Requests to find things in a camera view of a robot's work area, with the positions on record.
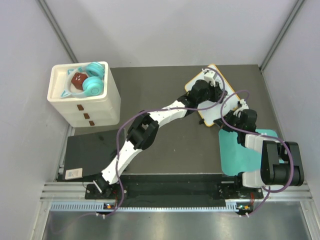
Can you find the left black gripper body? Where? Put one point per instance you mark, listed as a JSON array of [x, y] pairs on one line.
[[211, 94]]

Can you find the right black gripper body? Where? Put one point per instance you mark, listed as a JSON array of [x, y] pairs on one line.
[[233, 121]]

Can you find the yellow framed whiteboard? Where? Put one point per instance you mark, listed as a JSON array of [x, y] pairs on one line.
[[214, 113]]

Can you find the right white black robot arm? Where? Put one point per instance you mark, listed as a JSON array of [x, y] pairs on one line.
[[281, 162]]

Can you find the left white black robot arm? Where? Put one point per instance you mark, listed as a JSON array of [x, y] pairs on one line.
[[145, 125]]

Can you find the teal cutting board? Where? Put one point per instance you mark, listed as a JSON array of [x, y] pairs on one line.
[[234, 157]]

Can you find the white drawer unit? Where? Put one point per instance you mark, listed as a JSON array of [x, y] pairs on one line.
[[96, 111]]

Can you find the teal cat ear headphones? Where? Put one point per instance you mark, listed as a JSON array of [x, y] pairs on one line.
[[92, 86]]

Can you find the dark red cube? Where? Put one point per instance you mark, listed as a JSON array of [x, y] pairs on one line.
[[78, 79]]

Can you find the black box with label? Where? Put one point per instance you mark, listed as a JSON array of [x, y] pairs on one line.
[[88, 154]]

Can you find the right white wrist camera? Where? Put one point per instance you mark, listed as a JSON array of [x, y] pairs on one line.
[[242, 105]]

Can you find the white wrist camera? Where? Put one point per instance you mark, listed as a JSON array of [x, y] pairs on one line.
[[242, 105], [210, 75]]

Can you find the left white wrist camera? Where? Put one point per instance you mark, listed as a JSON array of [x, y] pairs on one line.
[[210, 75]]

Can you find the grey slotted cable duct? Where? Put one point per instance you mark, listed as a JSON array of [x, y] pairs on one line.
[[64, 206]]

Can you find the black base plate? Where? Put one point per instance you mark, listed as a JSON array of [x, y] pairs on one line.
[[175, 190]]

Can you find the aluminium frame rail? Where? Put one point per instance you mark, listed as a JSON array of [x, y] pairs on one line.
[[63, 191]]

